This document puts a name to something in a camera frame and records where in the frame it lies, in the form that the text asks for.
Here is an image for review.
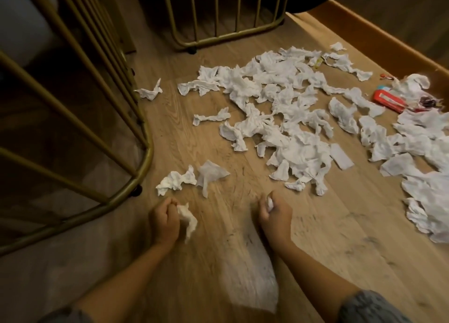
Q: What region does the person's left hand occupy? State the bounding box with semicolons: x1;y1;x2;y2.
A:
149;197;183;247

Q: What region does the person's right hand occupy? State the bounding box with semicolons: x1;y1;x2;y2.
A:
258;191;294;247

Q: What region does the person's right forearm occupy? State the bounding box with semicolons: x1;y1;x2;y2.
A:
269;239;362;323

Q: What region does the person's left forearm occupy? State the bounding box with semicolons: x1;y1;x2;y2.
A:
72;240;176;323

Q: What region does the translucent white sheet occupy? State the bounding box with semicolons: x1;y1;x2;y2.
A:
221;225;279;314

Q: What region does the pile of white tissues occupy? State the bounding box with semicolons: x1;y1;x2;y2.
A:
177;42;449;244

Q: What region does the grey right sleeve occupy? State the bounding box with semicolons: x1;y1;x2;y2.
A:
337;290;413;323

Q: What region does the red flat packet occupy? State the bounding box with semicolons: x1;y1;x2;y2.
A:
372;89;409;114

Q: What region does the white cushion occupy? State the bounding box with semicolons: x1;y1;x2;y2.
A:
0;0;58;69

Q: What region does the gold wire chair frame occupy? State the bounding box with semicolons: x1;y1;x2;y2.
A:
161;0;293;55
0;0;155;257

